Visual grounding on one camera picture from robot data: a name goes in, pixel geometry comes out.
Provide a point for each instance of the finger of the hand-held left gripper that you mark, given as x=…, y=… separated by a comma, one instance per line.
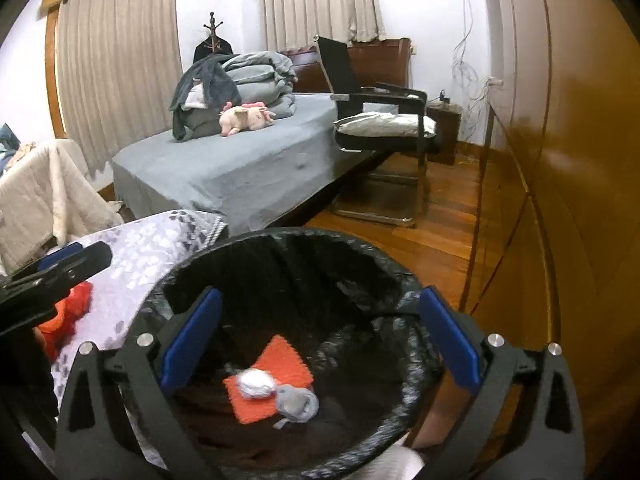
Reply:
x=85, y=262
x=60, y=256

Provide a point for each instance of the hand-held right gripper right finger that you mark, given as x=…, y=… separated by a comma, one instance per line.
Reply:
x=450, y=340

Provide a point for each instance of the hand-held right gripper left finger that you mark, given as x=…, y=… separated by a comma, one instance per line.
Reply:
x=192, y=340

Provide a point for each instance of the red knit glove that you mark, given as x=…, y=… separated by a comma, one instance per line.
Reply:
x=70, y=317

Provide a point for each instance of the black bag-lined waste bin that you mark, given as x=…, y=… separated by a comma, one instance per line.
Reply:
x=300, y=240

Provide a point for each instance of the grey leaf-patterned table cover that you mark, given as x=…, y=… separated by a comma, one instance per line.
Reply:
x=145, y=250

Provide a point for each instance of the beige quilted blanket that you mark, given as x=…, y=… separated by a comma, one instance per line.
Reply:
x=45, y=195

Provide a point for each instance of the white crumpled paper ball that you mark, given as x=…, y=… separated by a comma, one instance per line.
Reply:
x=255, y=382

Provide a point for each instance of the orange cloth square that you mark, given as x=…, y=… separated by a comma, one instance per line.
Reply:
x=282, y=360

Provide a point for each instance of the grey crumpled ball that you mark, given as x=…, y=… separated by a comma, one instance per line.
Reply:
x=297, y=402

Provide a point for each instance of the teal cloth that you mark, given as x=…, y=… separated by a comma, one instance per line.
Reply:
x=6, y=135

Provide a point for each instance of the olive green pillow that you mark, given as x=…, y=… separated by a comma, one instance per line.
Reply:
x=197, y=122

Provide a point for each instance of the bed with grey sheet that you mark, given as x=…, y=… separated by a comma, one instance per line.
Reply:
x=250, y=160

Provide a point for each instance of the wide beige curtain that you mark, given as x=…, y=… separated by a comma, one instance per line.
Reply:
x=120, y=70

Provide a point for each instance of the dark wooden nightstand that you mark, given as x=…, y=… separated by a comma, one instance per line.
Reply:
x=445, y=130

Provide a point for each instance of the pink plush toy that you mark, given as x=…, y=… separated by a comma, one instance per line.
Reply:
x=247, y=117

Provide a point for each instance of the wooden wardrobe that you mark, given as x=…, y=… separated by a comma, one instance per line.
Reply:
x=575, y=160

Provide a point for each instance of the silver seat cushion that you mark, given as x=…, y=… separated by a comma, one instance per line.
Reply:
x=385, y=124

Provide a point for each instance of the dark grey fleece blanket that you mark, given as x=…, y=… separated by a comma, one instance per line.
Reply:
x=215, y=77

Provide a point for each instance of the folded grey bedding pile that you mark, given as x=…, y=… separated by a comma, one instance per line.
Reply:
x=260, y=72

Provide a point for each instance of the wooden coat rack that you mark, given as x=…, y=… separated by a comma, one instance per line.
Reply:
x=212, y=30

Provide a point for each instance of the wooden headboard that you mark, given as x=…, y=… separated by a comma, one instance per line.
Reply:
x=370, y=60

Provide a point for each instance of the black cantilever chair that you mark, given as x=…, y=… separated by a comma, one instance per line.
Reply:
x=335, y=60

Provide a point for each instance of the narrow beige curtain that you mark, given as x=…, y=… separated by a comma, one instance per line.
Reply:
x=320, y=0

